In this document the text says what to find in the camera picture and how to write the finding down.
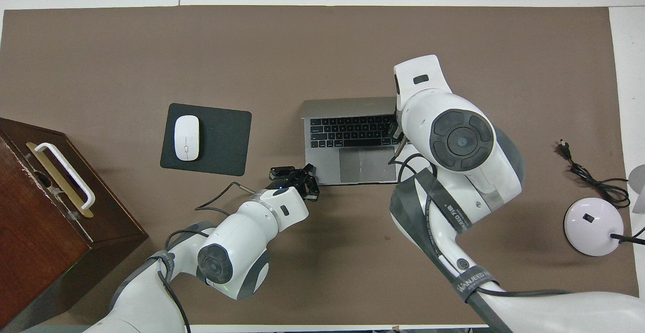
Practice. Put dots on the brown wooden box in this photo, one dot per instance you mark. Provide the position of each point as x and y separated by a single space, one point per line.
30 252

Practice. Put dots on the white computer mouse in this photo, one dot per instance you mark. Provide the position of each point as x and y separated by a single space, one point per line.
187 138

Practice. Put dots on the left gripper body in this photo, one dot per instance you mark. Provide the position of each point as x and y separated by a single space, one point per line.
289 183

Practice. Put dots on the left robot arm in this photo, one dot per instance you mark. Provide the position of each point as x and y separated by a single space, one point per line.
237 242

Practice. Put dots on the black mouse pad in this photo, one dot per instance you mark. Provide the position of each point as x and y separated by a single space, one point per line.
224 141

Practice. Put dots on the white round lamp base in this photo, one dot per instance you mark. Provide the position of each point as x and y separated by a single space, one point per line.
592 227

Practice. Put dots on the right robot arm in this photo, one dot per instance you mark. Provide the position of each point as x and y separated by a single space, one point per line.
453 121

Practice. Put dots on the grey laptop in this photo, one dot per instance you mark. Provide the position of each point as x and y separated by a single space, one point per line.
327 164

